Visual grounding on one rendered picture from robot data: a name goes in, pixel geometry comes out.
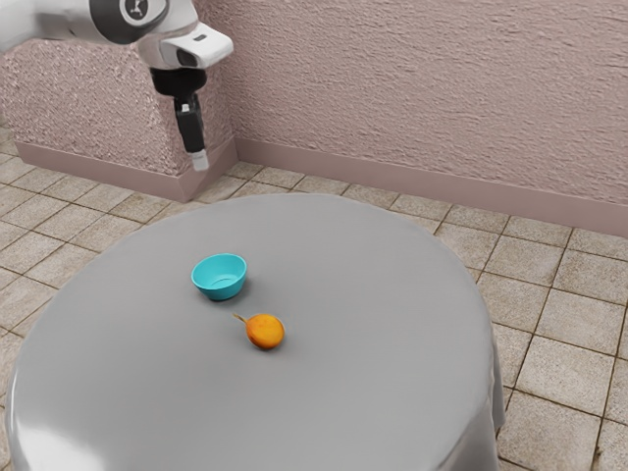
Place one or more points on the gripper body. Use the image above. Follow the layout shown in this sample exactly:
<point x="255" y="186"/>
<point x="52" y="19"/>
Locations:
<point x="177" y="81"/>

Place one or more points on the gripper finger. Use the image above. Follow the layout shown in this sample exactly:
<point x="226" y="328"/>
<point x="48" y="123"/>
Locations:
<point x="191" y="128"/>

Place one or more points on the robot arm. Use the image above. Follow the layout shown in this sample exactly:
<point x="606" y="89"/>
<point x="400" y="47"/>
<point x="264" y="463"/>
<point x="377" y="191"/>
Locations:
<point x="122" y="19"/>

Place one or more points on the teal bowl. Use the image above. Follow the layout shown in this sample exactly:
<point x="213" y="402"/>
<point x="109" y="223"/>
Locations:
<point x="219" y="276"/>

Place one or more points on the orange fruit with stem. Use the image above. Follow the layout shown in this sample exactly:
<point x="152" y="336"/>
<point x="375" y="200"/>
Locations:
<point x="265" y="330"/>

